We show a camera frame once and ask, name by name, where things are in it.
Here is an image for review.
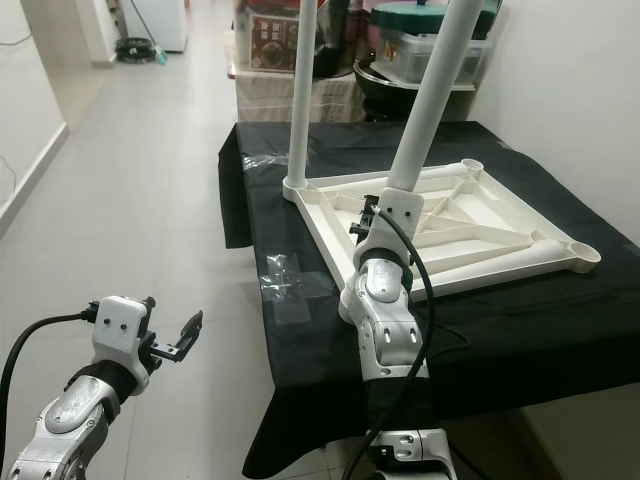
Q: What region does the cream plastic children table top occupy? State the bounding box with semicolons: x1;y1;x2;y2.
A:
282;158;603;301

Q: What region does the clear tape patch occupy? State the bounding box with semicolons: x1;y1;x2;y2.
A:
260;252;336;323

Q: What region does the black round bowl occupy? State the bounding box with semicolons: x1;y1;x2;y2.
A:
352;58;476;123

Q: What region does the cloth covered bench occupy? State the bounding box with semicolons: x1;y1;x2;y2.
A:
235;70;361;126

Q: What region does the clear plastic storage box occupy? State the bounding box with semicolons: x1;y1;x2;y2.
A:
380;30;496;86

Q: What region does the black bag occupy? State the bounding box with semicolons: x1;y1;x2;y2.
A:
318;0;353;79

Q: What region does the green round lid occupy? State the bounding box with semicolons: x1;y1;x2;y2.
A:
370;3;486;34

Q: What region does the storage box with orange lid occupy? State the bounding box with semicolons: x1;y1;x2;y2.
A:
235;0;301;73

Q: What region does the black table cloth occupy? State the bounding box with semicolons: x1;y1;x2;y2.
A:
217;120;640;479

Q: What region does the broom with teal head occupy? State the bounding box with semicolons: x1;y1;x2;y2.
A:
125;0;166;63

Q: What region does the white appliance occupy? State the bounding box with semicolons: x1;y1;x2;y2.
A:
135;0;191;53

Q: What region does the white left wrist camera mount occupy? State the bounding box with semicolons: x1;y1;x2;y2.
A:
93;295;156;386

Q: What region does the black coiled hose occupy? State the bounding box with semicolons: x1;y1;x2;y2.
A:
115;38;159;63

